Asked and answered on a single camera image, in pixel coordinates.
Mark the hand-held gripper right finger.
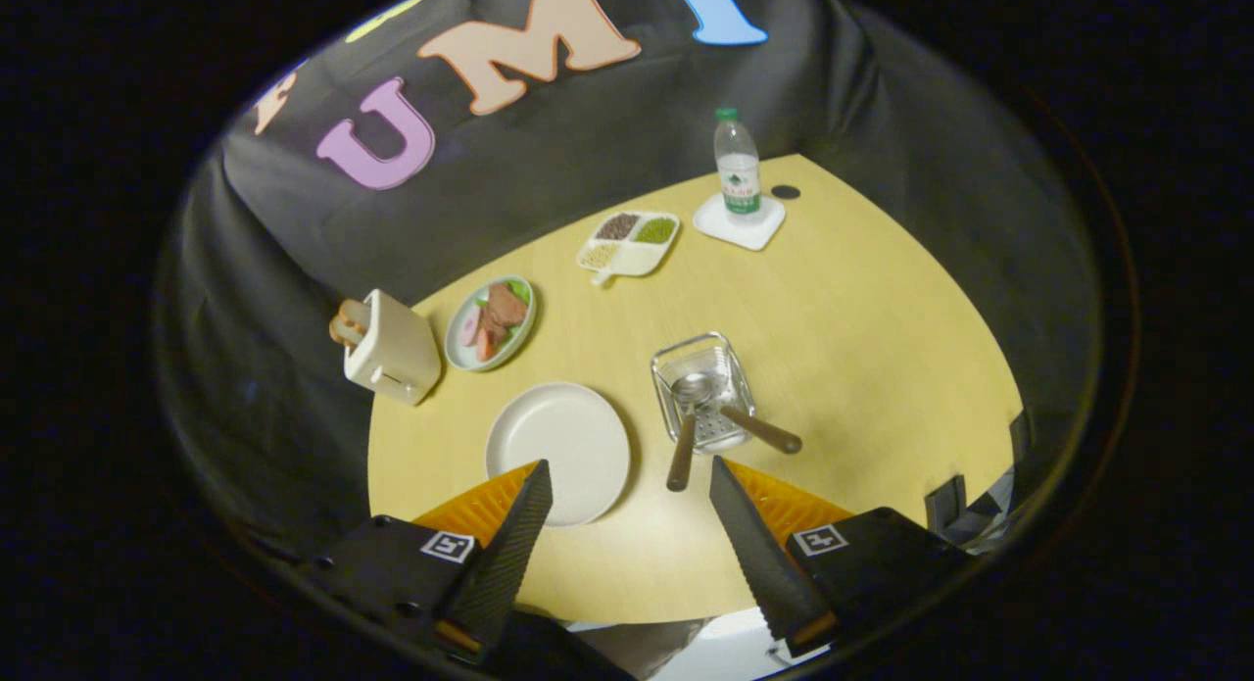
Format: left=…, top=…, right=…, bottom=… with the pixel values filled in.
left=708, top=454, right=976, bottom=659

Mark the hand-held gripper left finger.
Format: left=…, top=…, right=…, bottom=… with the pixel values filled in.
left=299, top=459, right=555, bottom=662

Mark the metal fork wooden handle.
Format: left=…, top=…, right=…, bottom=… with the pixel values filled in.
left=698, top=402, right=804, bottom=457

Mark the metal spoon wooden handle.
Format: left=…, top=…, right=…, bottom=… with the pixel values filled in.
left=665, top=371, right=723, bottom=494

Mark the white round plate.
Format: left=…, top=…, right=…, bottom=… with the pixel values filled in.
left=485, top=381, right=632, bottom=528

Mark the green-rimmed food plate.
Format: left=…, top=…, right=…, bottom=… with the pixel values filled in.
left=444, top=274, right=538, bottom=372

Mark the white toaster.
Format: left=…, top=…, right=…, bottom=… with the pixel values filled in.
left=343, top=289, right=443, bottom=408

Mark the brown meat slice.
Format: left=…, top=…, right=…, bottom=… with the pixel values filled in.
left=485, top=282, right=530, bottom=330

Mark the white divided grain dish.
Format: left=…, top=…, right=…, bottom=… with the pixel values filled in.
left=575, top=210, right=682, bottom=287

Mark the white square coaster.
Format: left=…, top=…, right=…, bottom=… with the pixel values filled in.
left=692, top=192, right=788, bottom=252

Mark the clear water bottle green cap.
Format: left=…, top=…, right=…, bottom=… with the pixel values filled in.
left=713, top=107, right=763, bottom=218

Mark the black backdrop cloth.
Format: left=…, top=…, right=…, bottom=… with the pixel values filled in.
left=152, top=0, right=1108, bottom=564

